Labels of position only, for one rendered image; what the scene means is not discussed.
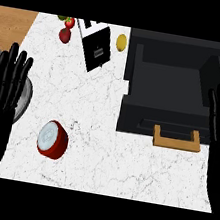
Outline red can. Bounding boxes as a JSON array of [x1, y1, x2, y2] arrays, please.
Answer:
[[33, 118, 72, 162]]

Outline dark grey open drawer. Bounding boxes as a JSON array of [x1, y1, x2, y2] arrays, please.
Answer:
[[114, 41, 220, 150]]

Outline grey round pan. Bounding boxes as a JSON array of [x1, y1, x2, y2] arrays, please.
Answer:
[[11, 75, 36, 127]]

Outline dark red strawberry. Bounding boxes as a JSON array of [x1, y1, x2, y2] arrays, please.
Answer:
[[56, 27, 73, 45]]

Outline dark grey cabinet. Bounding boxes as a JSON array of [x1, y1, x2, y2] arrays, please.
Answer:
[[121, 26, 220, 101]]

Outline green fruit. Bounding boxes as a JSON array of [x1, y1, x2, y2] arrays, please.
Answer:
[[56, 14, 69, 23]]

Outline bright red strawberry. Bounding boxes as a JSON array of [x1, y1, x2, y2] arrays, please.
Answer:
[[63, 16, 77, 31]]

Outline black and white toaster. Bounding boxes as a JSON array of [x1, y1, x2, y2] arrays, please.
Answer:
[[68, 17, 117, 76]]

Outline yellow lemon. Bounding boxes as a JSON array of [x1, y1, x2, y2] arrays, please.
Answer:
[[114, 32, 130, 54]]

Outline wooden drawer handle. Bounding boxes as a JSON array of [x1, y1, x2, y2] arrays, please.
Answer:
[[150, 122, 205, 155]]

